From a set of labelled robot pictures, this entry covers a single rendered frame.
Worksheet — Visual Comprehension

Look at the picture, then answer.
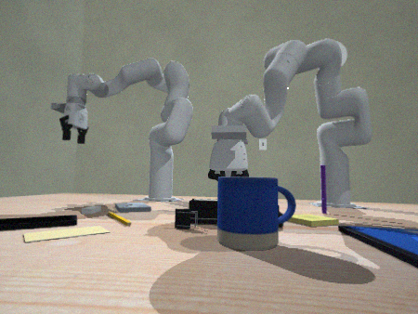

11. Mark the black rectangular slab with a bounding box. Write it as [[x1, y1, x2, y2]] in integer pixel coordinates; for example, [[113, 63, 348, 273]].
[[0, 215, 77, 230]]

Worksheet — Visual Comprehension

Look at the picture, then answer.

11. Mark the black binder clip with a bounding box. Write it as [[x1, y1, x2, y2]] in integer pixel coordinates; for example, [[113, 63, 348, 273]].
[[175, 209, 198, 229]]

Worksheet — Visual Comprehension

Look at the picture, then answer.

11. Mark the yellow pencil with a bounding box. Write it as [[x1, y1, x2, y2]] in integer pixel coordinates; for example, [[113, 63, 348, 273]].
[[108, 212, 131, 226]]

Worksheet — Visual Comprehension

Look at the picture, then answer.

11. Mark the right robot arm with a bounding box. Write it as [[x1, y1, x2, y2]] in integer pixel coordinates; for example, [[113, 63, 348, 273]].
[[67, 58, 193, 201]]

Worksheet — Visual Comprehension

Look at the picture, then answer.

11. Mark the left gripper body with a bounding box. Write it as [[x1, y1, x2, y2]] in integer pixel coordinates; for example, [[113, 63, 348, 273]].
[[209, 139, 248, 177]]

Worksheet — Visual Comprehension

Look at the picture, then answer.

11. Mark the blue mug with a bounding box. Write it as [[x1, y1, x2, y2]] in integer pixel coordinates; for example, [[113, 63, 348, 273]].
[[217, 177, 296, 250]]

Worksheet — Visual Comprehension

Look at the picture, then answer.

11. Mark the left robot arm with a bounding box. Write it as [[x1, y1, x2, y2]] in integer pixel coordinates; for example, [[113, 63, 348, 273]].
[[211, 39, 372, 207]]

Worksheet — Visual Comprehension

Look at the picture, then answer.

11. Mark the yellow sticky note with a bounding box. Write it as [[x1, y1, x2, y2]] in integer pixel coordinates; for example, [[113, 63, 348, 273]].
[[289, 215, 339, 227]]

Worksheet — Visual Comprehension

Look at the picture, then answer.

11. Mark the blue notebook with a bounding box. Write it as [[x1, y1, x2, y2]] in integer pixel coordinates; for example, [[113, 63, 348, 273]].
[[338, 226, 418, 268]]

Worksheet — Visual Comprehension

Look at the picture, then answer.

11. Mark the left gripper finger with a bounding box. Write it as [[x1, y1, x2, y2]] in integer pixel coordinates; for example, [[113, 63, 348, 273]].
[[231, 170, 249, 177], [208, 169, 226, 181]]

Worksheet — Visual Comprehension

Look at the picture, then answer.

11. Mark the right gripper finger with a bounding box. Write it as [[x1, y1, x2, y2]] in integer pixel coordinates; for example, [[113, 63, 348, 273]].
[[77, 128, 88, 144], [59, 115, 72, 140]]

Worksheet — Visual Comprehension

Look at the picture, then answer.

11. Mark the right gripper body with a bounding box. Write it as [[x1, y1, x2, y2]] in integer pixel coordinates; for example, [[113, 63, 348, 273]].
[[64, 102, 87, 130]]

